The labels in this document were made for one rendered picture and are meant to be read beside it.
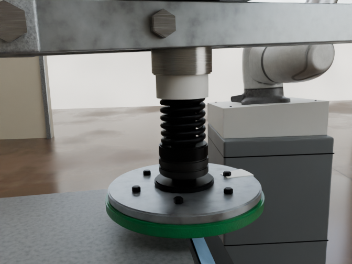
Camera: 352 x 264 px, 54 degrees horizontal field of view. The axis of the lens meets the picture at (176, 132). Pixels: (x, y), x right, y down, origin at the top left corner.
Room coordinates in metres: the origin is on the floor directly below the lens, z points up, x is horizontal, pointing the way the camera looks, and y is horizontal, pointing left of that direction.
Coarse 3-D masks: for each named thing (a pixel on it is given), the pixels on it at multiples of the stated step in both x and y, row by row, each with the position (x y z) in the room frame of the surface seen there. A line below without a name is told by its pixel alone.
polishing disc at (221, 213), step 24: (144, 168) 0.54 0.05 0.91; (216, 168) 0.53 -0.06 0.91; (120, 192) 0.43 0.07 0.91; (144, 192) 0.43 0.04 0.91; (168, 192) 0.43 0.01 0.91; (192, 192) 0.43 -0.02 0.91; (216, 192) 0.43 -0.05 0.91; (240, 192) 0.42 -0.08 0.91; (120, 216) 0.39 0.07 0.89; (144, 216) 0.37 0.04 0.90; (168, 216) 0.36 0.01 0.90; (192, 216) 0.36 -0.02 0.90; (216, 216) 0.37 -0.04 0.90; (240, 216) 0.38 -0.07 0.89
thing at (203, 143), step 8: (192, 104) 0.45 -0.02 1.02; (192, 120) 0.45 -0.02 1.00; (192, 128) 0.45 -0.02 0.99; (192, 136) 0.45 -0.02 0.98; (160, 144) 0.46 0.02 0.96; (192, 144) 0.45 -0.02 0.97; (200, 144) 0.45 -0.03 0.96; (160, 152) 0.45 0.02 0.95; (168, 152) 0.44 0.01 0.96; (176, 152) 0.43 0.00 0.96; (184, 152) 0.43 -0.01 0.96; (192, 152) 0.43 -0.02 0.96; (200, 152) 0.44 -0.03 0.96; (168, 160) 0.44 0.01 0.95; (176, 160) 0.43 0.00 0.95; (184, 160) 0.43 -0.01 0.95; (192, 160) 0.44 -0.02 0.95
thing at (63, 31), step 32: (64, 0) 0.35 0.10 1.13; (96, 0) 0.36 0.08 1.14; (128, 0) 0.38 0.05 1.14; (160, 0) 0.39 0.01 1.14; (0, 32) 0.30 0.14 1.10; (64, 32) 0.35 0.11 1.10; (96, 32) 0.36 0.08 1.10; (128, 32) 0.38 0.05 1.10; (160, 32) 0.38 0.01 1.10; (192, 32) 0.40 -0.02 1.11; (224, 32) 0.42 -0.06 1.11; (256, 32) 0.44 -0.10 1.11; (288, 32) 0.46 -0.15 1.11; (320, 32) 0.48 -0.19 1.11
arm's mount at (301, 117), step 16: (208, 112) 1.57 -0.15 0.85; (224, 112) 1.22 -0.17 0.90; (240, 112) 1.23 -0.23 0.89; (256, 112) 1.23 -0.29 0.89; (272, 112) 1.23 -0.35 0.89; (288, 112) 1.24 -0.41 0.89; (304, 112) 1.24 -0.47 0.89; (320, 112) 1.24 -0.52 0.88; (224, 128) 1.22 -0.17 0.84; (240, 128) 1.23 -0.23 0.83; (256, 128) 1.23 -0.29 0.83; (272, 128) 1.23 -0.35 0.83; (288, 128) 1.24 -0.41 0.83; (304, 128) 1.24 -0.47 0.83; (320, 128) 1.24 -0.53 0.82
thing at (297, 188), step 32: (224, 160) 1.19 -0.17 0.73; (256, 160) 1.19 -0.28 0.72; (288, 160) 1.20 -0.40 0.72; (320, 160) 1.20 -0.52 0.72; (288, 192) 1.20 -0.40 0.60; (320, 192) 1.20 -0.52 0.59; (256, 224) 1.19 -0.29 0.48; (288, 224) 1.20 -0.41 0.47; (320, 224) 1.20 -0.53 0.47; (256, 256) 1.19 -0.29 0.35; (288, 256) 1.20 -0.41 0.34; (320, 256) 1.20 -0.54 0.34
